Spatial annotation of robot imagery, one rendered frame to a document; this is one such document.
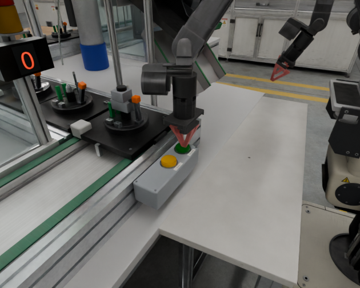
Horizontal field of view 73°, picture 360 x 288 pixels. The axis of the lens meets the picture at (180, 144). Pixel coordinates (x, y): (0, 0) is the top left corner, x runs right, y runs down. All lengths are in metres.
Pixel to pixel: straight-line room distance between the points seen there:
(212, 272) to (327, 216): 0.70
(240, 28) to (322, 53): 1.39
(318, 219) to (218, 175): 0.90
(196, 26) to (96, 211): 0.44
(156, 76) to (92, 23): 1.11
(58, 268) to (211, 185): 0.42
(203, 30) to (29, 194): 0.56
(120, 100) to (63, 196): 0.30
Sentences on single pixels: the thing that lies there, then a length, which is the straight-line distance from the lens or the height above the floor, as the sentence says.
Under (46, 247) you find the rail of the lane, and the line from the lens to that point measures 0.54.
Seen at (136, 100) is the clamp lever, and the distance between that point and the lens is 0.71.
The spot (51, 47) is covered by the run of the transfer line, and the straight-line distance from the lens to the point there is 2.01.
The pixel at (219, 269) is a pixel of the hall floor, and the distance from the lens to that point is 1.56.
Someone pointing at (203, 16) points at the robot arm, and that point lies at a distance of 0.58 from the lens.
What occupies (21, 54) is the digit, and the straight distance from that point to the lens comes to 0.67.
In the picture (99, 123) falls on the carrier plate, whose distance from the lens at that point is 0.82.
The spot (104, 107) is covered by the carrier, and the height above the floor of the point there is 0.97.
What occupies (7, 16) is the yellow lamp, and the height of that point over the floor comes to 1.29.
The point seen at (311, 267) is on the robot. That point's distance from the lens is 1.37.
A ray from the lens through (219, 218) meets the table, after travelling 0.65.
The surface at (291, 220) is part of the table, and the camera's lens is 0.70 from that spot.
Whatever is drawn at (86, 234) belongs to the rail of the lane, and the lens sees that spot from 0.56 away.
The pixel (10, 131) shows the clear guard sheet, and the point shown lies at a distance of 0.76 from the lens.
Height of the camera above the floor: 1.36
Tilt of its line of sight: 35 degrees down
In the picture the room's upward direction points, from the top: straight up
